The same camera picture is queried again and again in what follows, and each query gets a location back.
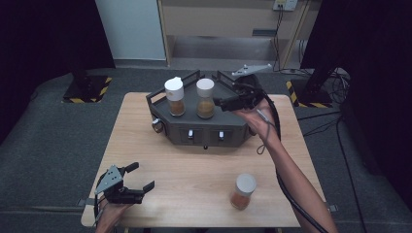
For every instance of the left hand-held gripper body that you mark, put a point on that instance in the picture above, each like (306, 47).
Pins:
(113, 186)

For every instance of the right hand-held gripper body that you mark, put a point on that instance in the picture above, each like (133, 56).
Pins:
(254, 93)

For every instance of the spice jar with yellow-brown powder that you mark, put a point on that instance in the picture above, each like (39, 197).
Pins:
(205, 87)

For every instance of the black spice rack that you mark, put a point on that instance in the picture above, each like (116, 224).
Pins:
(194, 124)

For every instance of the spice jar with brown powder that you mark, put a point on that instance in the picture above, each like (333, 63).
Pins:
(175, 89)

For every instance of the spice jar with orange powder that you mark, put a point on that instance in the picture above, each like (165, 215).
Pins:
(245, 184)

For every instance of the person's left hand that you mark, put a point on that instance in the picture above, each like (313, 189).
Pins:
(111, 213)

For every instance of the person's right hand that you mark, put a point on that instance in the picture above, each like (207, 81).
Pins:
(262, 123)

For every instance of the black glossy rack drawer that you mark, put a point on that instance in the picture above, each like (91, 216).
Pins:
(221, 138)
(158, 125)
(191, 137)

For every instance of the striped black stand base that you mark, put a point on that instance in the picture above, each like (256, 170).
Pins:
(307, 98)
(87, 90)

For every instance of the dark label strip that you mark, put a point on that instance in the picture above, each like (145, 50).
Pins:
(264, 32)

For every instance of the beige wooden cabinet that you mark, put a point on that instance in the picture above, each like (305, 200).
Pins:
(220, 19)

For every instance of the pale grey panel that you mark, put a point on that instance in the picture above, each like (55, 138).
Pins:
(132, 29)

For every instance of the black curtain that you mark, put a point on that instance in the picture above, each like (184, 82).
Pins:
(39, 48)
(372, 64)

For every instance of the grey metal table bracket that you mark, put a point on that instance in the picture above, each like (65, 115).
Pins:
(332, 207)
(85, 202)

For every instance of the white wall outlet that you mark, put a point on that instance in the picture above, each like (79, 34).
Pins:
(285, 5)

